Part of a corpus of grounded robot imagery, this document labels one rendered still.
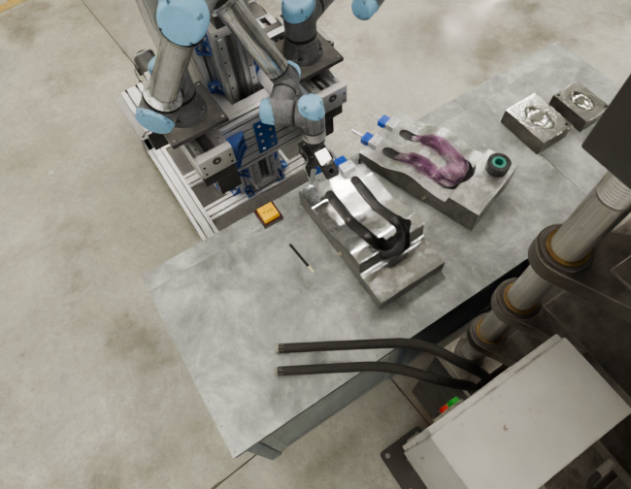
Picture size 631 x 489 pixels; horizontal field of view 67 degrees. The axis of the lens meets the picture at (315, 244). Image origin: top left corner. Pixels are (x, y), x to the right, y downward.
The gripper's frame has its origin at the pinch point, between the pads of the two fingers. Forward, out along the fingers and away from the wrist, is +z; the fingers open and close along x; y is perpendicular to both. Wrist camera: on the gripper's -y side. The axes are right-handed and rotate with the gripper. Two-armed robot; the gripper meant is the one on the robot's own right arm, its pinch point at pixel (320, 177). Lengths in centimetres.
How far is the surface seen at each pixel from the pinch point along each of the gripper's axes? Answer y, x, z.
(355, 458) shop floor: -78, 38, 92
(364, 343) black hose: -56, 21, 3
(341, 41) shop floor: 145, -106, 93
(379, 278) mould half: -40.7, 4.1, 6.5
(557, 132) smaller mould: -30, -85, 6
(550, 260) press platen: -75, -2, -62
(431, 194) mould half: -25.2, -30.1, 5.7
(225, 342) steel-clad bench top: -29, 57, 12
